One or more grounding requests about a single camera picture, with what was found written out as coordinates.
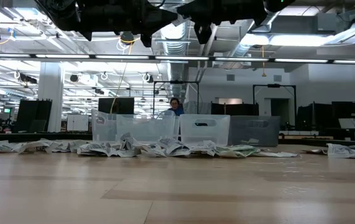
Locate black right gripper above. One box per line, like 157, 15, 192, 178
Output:
177, 0, 268, 44

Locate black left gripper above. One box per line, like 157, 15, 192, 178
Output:
82, 0, 178, 47

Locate white packet with green stripes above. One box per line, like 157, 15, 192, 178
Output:
214, 144, 260, 158

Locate person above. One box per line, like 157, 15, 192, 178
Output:
167, 97, 185, 117

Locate black monitor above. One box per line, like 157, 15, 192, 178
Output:
98, 97, 136, 115

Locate long ceiling light bar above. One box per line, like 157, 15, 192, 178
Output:
0, 52, 355, 65

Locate black low partition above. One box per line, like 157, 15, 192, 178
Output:
210, 102, 260, 116

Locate large clear plastic bin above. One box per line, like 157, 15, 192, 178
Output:
91, 108, 180, 144

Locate small clear plastic bin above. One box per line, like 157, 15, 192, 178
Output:
179, 114, 231, 146

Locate grey plastic bin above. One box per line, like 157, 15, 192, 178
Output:
228, 115, 281, 147

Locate white building pillar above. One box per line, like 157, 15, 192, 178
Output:
37, 62, 65, 133

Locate white cabinet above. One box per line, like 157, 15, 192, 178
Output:
66, 114, 90, 133

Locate black room divider panel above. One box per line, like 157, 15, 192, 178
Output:
12, 98, 53, 134

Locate black desk monitors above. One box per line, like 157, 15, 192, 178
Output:
297, 101, 355, 130

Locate silver ventilation duct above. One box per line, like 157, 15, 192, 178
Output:
223, 12, 279, 68
155, 18, 191, 103

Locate yellow hanging pull cord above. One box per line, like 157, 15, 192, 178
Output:
260, 45, 267, 78

